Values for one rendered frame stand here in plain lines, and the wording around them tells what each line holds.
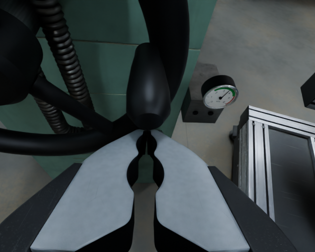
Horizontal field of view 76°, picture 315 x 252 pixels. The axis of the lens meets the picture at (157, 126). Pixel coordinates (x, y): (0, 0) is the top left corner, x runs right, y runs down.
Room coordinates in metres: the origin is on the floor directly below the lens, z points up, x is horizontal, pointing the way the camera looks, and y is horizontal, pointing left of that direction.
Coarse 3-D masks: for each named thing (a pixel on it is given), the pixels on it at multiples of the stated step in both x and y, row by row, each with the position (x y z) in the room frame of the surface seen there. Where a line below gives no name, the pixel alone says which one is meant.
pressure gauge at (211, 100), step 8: (208, 80) 0.28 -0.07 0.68; (216, 80) 0.28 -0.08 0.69; (224, 80) 0.28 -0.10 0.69; (232, 80) 0.29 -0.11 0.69; (208, 88) 0.27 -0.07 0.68; (216, 88) 0.26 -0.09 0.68; (224, 88) 0.27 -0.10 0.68; (232, 88) 0.27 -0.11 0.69; (208, 96) 0.26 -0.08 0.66; (216, 96) 0.27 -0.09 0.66; (224, 96) 0.27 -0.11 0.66; (232, 96) 0.27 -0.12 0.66; (208, 104) 0.27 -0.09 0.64; (216, 104) 0.27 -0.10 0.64; (224, 104) 0.27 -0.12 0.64
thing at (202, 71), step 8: (200, 64) 0.40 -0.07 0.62; (208, 64) 0.41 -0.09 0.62; (200, 72) 0.38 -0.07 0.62; (208, 72) 0.38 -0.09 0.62; (216, 72) 0.39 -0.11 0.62; (192, 80) 0.34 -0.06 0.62; (200, 80) 0.35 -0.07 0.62; (192, 88) 0.32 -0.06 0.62; (200, 88) 0.32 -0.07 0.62; (192, 96) 0.30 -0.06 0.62; (200, 96) 0.30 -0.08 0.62; (184, 104) 0.31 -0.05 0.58; (192, 104) 0.29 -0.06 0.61; (200, 104) 0.29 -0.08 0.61; (184, 112) 0.29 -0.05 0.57; (192, 112) 0.29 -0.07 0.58; (200, 112) 0.29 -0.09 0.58; (208, 112) 0.30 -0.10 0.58; (216, 112) 0.30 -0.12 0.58; (184, 120) 0.29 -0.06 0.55; (192, 120) 0.29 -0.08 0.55; (200, 120) 0.30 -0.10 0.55; (208, 120) 0.30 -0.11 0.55
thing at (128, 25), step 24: (72, 0) 0.28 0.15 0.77; (96, 0) 0.29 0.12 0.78; (120, 0) 0.29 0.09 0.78; (192, 0) 0.31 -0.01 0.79; (216, 0) 0.32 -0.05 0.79; (72, 24) 0.28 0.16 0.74; (96, 24) 0.28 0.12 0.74; (120, 24) 0.29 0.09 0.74; (144, 24) 0.30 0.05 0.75; (192, 24) 0.32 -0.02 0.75
